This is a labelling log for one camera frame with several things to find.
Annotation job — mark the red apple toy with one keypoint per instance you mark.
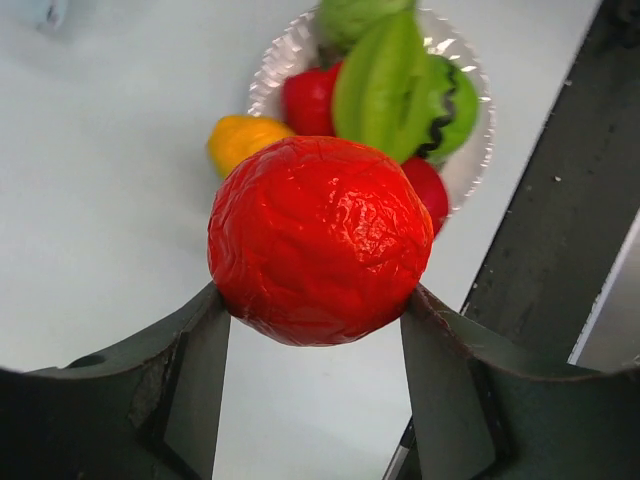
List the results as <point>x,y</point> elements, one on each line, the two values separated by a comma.
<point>430,188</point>

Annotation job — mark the orange red tomato toy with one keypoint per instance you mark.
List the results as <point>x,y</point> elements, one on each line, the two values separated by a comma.
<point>317,241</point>

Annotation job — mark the yellow orange mango toy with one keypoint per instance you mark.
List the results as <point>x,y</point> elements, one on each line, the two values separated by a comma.
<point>236,137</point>

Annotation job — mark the small green lime toy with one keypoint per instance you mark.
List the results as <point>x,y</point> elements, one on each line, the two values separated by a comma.
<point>381,93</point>

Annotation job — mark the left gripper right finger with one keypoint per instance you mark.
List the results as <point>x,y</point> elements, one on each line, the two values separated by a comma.
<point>484,408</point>

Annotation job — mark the green watermelon toy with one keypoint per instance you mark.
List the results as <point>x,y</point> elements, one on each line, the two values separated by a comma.
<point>453,106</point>

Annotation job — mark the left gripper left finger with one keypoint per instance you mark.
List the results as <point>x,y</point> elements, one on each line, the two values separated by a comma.
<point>147,407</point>

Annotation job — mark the green custard apple toy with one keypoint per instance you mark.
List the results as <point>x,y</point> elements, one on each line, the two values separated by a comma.
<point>343,22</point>

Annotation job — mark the white paper plate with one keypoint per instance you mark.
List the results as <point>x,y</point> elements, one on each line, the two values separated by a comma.
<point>297,49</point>

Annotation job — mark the light blue plastic bag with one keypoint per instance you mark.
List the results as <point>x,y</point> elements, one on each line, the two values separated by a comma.
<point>48,15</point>

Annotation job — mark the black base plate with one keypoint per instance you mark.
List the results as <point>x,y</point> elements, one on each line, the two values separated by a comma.
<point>572,221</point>

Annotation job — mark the red bell pepper toy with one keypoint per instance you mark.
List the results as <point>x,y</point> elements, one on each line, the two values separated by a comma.
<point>306,100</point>

